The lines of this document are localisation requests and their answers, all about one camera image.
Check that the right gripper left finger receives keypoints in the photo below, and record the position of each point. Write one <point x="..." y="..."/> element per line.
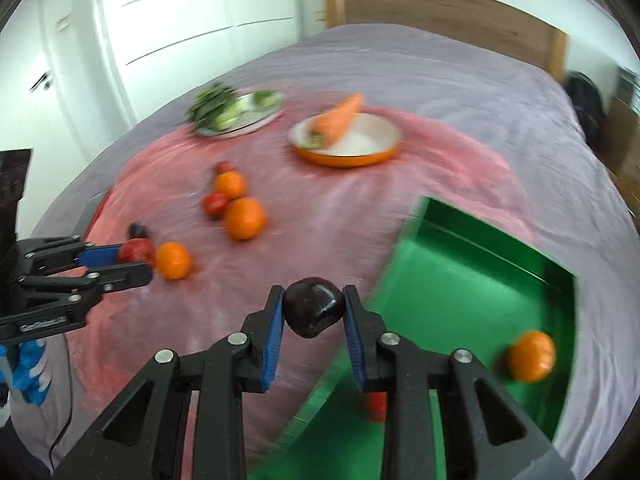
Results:
<point x="141" y="434"/>

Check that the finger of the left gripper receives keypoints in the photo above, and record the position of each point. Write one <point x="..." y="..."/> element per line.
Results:
<point x="100" y="255"/>
<point x="100" y="279"/>

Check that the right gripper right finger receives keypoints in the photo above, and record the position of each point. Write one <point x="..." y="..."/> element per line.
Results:
<point x="450" y="402"/>

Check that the dark plum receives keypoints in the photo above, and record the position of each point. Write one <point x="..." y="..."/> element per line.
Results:
<point x="137" y="230"/>
<point x="311" y="305"/>

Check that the red apple front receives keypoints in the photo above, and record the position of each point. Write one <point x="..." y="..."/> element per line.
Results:
<point x="375" y="405"/>

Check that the dark red apple back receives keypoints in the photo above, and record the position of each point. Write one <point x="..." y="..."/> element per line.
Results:
<point x="223" y="166"/>

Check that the small orange back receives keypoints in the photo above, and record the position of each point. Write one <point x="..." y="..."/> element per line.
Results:
<point x="230" y="183"/>

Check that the blue gloved left hand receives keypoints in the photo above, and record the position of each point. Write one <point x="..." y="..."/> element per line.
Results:
<point x="24" y="371"/>

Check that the red-cased smartphone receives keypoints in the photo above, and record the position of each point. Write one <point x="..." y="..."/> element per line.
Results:
<point x="97" y="213"/>

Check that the green rectangular tray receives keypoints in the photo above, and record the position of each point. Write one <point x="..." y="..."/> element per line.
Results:
<point x="455" y="282"/>

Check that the pink plastic sheet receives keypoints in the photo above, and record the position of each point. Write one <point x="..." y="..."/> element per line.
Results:
<point x="341" y="225"/>

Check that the white wardrobe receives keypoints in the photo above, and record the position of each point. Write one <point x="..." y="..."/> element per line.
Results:
<point x="76" y="75"/>

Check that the green leafy bok choy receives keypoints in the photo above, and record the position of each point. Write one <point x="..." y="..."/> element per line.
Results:
<point x="209" y="99"/>

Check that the patterned grey plate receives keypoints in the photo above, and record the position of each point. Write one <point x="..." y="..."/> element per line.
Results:
<point x="241" y="115"/>

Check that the orange carrot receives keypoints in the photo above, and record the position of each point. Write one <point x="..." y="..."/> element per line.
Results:
<point x="330" y="126"/>

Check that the orange oval dish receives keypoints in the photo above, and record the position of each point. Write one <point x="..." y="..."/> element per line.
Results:
<point x="370" y="139"/>

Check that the purple bed sheet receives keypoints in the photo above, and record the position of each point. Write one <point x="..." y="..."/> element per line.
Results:
<point x="573" y="207"/>

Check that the wooden drawer cabinet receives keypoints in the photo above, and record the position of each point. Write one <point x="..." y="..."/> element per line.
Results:
<point x="619" y="146"/>

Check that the black backpack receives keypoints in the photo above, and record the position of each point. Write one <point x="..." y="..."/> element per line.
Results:
<point x="588" y="106"/>

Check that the wooden headboard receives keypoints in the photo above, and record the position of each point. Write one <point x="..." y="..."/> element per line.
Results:
<point x="487" y="24"/>

